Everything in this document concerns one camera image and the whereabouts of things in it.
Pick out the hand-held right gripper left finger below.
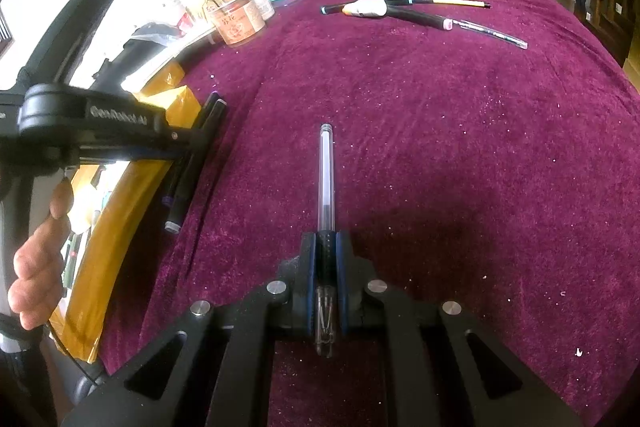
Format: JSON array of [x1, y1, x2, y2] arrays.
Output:
[[60, 231, 321, 427]]

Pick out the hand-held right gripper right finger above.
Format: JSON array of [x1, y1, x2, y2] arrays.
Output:
[[336, 231, 586, 427]]

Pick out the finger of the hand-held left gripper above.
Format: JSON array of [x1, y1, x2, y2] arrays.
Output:
[[172, 126, 213, 148], [150, 146, 203, 164]]

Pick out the black marker with white end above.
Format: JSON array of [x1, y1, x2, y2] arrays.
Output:
[[162, 99, 228, 235]]

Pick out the yellow taped white box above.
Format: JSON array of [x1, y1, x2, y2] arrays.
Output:
[[47, 57, 201, 364]]

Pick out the clear gel pen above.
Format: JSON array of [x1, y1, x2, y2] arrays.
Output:
[[314, 123, 337, 358]]

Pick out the person's left hand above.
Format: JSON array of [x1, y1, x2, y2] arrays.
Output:
[[7, 181, 75, 332]]

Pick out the clear jar with orange label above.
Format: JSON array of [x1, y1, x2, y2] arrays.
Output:
[[207, 0, 267, 46]]

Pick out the maroon velvet tablecloth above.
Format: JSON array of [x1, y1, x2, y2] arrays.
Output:
[[100, 0, 640, 427]]

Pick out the white orange correction pen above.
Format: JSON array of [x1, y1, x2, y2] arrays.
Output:
[[342, 0, 390, 18]]

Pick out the black marker pen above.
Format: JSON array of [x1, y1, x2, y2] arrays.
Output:
[[320, 2, 453, 32]]

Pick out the clear thin pen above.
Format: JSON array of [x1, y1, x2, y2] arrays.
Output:
[[450, 18, 529, 50]]

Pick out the black cable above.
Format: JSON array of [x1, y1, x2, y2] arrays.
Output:
[[0, 312, 108, 388]]

